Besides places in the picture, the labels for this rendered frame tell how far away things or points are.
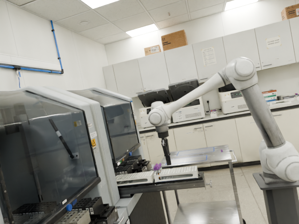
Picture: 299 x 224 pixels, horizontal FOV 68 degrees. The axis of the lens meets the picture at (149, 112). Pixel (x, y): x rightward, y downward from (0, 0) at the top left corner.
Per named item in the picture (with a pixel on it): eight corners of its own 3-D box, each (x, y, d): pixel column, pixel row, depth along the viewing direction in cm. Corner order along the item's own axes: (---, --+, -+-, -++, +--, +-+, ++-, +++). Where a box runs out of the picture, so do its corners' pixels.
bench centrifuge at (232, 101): (224, 115, 364) (216, 73, 360) (221, 111, 423) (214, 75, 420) (260, 108, 349) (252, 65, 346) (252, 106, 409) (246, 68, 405)
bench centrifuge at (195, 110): (173, 123, 384) (165, 84, 381) (176, 119, 445) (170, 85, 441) (205, 118, 371) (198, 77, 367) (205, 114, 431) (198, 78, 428)
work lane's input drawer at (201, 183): (110, 199, 162) (107, 187, 161) (117, 190, 175) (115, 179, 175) (212, 190, 144) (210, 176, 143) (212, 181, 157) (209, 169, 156)
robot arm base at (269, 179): (284, 169, 160) (283, 162, 160) (297, 182, 138) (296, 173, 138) (257, 172, 164) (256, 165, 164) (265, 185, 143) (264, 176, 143)
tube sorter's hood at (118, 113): (55, 175, 170) (37, 93, 167) (93, 153, 229) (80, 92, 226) (117, 167, 157) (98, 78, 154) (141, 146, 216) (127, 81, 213)
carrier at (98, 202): (100, 206, 133) (98, 196, 132) (103, 206, 132) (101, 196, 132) (91, 217, 122) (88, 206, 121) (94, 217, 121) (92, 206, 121)
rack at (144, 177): (113, 188, 162) (111, 180, 162) (119, 182, 172) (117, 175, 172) (152, 184, 155) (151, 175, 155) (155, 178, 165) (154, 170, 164)
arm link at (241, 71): (297, 166, 137) (319, 180, 116) (272, 177, 140) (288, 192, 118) (243, 54, 137) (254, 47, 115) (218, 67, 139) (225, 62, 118)
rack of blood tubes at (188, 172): (155, 184, 155) (153, 175, 154) (158, 178, 164) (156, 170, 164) (198, 179, 147) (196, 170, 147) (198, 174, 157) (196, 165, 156)
